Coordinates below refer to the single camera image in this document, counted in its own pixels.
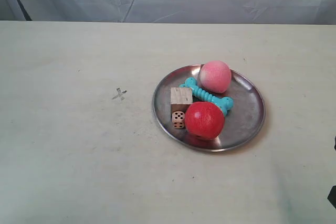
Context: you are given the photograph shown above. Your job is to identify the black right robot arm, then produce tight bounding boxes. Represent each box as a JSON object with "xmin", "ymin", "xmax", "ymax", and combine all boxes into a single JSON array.
[{"xmin": 327, "ymin": 185, "xmax": 336, "ymax": 208}]

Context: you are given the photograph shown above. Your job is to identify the pink peach ball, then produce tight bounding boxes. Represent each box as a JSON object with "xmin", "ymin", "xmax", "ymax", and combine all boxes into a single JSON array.
[{"xmin": 199, "ymin": 60, "xmax": 232, "ymax": 93}]

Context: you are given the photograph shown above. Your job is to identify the red apple ball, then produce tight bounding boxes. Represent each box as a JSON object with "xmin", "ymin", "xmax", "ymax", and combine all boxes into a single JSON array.
[{"xmin": 185, "ymin": 102, "xmax": 225, "ymax": 140}]

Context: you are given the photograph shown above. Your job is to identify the teal rubber bone toy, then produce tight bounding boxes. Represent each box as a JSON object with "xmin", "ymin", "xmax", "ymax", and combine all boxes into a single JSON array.
[{"xmin": 179, "ymin": 77, "xmax": 234, "ymax": 116}]

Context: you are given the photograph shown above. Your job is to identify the plain wooden cube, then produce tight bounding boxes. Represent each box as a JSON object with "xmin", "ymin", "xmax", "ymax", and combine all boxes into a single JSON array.
[{"xmin": 170, "ymin": 87, "xmax": 193, "ymax": 113}]

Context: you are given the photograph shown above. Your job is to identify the small wooden die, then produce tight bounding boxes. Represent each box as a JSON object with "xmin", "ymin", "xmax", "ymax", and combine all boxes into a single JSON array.
[{"xmin": 172, "ymin": 111, "xmax": 185, "ymax": 129}]

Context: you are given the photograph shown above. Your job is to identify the round metal plate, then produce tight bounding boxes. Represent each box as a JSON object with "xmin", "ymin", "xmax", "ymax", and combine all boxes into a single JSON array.
[{"xmin": 152, "ymin": 64, "xmax": 265, "ymax": 152}]

